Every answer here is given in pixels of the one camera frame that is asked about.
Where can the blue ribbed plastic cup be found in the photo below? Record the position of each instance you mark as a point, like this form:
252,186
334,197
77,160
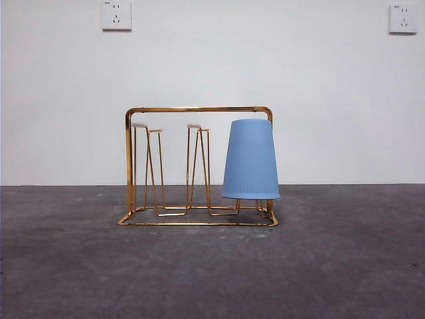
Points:
250,166

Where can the white wall socket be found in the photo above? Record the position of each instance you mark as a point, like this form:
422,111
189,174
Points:
116,16
403,18

